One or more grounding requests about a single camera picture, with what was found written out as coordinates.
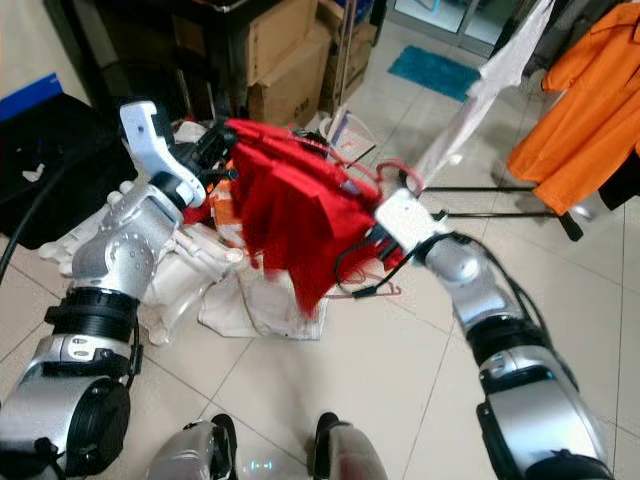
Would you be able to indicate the red shirt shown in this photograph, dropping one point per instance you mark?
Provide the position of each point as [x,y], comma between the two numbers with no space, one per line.
[290,210]

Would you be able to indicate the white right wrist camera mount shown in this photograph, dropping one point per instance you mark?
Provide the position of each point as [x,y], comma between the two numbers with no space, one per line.
[405,218]

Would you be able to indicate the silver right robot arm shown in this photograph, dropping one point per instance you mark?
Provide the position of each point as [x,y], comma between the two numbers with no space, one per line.
[490,290]

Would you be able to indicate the white T-shirt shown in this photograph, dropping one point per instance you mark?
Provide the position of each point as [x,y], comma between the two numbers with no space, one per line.
[500,70]

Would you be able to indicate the robot left leg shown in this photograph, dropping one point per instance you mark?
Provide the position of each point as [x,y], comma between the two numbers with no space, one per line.
[195,455]

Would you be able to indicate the black carry case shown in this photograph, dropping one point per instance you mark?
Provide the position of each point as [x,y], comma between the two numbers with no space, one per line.
[50,160]

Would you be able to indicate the red clothes hanger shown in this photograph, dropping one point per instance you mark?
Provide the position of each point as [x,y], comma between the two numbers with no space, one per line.
[400,163]

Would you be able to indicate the orange plastic bag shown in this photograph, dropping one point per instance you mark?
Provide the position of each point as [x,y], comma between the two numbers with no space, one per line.
[222,205]

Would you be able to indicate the plain cardboard box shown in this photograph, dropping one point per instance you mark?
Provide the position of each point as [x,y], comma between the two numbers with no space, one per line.
[280,35]

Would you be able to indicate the large printed cardboard box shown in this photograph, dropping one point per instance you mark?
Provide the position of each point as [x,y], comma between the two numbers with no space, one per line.
[295,95]

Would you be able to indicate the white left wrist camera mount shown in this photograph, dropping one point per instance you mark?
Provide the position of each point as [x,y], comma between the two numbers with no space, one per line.
[145,135]

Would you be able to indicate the steel and black clothes rack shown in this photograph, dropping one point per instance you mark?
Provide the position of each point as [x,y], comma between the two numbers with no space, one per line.
[570,225]

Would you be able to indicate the blue board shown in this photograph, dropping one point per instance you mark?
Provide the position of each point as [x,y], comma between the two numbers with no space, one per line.
[30,97]

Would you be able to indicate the orange polo shirt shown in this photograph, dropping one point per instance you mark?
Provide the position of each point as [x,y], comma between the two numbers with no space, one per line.
[580,130]

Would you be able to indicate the white cloth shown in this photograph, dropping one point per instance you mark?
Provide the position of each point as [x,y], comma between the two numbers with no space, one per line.
[90,250]

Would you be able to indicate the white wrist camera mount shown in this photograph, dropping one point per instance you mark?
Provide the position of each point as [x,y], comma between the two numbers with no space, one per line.
[405,218]
[145,135]

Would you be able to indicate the black shirt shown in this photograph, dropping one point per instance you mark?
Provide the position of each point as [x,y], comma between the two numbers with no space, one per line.
[625,185]

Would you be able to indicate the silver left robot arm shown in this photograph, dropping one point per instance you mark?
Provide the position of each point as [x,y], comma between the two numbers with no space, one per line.
[105,250]

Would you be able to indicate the teal floor mat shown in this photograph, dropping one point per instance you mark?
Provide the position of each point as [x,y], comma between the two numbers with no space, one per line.
[435,72]

